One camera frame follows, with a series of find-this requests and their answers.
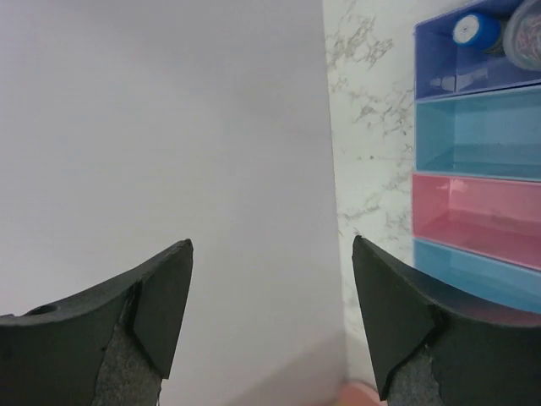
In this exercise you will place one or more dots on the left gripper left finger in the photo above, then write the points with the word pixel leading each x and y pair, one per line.
pixel 111 344

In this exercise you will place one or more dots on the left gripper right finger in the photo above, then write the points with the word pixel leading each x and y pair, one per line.
pixel 434 344

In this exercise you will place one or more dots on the clear jar of paper clips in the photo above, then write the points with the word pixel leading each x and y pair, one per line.
pixel 522 36

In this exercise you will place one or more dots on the pink tiered shelf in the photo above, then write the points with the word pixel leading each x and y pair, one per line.
pixel 357 393

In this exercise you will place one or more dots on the light blue drawer box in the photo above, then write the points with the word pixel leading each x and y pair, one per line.
pixel 497 281

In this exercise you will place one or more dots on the pink drawer box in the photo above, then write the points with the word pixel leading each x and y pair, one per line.
pixel 487 216

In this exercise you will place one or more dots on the sky blue drawer box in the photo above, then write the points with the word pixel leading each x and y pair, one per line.
pixel 493 134

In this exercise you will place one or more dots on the purple drawer box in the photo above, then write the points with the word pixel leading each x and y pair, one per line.
pixel 442 68

